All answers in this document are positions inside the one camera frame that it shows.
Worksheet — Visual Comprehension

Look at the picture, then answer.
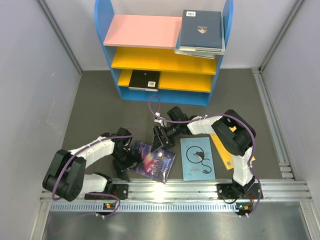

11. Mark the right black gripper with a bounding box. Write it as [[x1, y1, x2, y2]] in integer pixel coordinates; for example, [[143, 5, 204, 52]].
[[151, 123, 182, 155]]

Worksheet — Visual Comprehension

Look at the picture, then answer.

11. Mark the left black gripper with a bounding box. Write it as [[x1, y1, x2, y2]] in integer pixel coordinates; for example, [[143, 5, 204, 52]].
[[111, 147, 144, 182]]

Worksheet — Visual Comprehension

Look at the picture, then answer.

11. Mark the purple Robinson Crusoe book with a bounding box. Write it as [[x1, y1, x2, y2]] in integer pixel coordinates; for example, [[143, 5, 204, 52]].
[[130, 141, 176, 184]]

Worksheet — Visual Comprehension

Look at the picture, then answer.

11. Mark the light blue book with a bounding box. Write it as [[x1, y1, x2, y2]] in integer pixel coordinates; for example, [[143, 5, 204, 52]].
[[180, 137, 216, 182]]

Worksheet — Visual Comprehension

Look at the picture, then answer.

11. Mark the black book with barcode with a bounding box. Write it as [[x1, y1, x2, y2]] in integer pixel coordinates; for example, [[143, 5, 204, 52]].
[[128, 70, 161, 92]]

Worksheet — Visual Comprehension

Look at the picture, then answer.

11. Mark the navy blue book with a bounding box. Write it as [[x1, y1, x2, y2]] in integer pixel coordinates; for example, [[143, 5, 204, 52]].
[[178, 9, 224, 50]]

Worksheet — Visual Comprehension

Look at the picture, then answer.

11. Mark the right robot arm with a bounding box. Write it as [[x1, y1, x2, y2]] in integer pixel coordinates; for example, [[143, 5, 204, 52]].
[[151, 106, 256, 200]]

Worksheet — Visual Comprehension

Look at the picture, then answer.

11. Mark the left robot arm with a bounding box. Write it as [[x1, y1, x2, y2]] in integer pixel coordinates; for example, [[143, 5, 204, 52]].
[[42, 127, 143, 202]]

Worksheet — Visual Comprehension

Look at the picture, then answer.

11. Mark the yellow book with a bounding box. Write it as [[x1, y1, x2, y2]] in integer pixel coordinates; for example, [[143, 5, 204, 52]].
[[210, 121, 255, 172]]

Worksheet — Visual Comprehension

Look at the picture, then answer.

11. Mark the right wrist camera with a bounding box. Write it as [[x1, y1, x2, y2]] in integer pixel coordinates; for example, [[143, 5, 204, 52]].
[[154, 112, 164, 127]]

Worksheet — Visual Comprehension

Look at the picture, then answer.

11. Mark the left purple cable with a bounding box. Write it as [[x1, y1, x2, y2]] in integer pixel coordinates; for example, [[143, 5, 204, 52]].
[[51, 127, 137, 218]]

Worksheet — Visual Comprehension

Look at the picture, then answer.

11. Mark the purple cable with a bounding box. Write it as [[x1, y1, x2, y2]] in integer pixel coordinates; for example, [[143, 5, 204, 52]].
[[51, 127, 137, 218], [148, 94, 263, 219]]

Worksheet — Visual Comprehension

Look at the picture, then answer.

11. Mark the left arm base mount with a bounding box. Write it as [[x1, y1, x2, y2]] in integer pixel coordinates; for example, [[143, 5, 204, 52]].
[[84, 183, 129, 200]]

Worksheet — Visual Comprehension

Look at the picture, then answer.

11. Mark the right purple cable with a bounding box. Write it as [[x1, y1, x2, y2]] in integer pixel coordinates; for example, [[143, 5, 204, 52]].
[[148, 94, 263, 219]]

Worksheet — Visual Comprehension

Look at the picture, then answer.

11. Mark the aluminium mounting rail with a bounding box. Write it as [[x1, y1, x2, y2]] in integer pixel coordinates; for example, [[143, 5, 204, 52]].
[[39, 179, 314, 213]]

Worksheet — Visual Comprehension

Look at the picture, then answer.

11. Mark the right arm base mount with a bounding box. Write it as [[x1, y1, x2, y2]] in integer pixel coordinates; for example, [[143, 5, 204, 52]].
[[216, 183, 263, 203]]

